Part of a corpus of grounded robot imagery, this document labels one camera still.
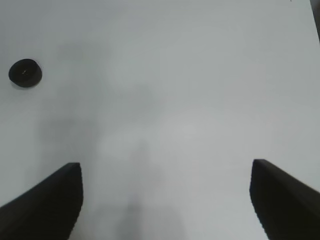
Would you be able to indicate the small black teacup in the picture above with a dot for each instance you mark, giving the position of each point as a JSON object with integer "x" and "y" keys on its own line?
{"x": 25, "y": 73}

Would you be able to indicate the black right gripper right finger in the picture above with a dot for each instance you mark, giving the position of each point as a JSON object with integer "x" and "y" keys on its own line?
{"x": 286, "y": 208}

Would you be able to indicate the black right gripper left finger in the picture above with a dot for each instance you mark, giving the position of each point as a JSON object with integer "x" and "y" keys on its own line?
{"x": 48, "y": 211}

